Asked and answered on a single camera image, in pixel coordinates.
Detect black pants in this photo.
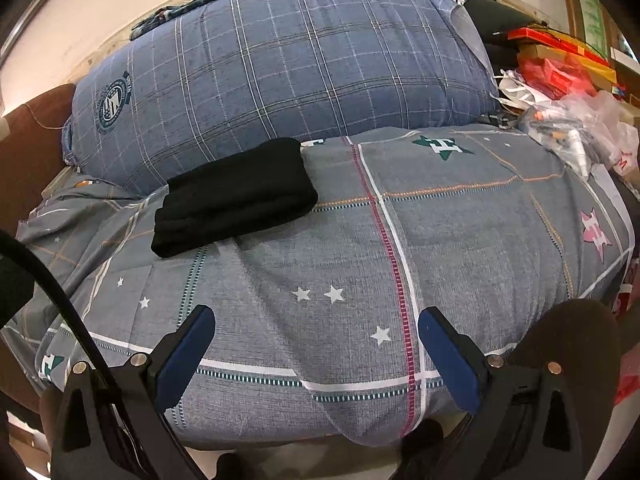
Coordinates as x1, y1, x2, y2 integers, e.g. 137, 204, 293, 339
151, 138, 318, 258

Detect dark clothing behind pillow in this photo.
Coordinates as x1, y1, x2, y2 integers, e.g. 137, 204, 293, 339
129, 0, 219, 41

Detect grey star patterned bedsheet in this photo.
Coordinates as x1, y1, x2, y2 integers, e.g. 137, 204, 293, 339
17, 125, 636, 450

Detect brown wooden headboard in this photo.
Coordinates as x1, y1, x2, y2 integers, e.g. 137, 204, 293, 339
0, 84, 76, 235

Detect clear plastic bags clutter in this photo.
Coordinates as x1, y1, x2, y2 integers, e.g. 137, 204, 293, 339
497, 70, 639, 180

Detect red boxes pile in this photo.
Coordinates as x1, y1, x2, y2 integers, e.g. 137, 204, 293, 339
506, 26, 618, 100

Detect black bag behind pillow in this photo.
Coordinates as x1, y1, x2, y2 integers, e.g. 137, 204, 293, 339
463, 0, 540, 75

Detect blue plaid pillow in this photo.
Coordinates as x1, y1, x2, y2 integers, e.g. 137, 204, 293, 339
62, 0, 498, 195

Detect black cable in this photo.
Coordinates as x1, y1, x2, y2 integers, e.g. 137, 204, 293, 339
0, 228, 151, 480

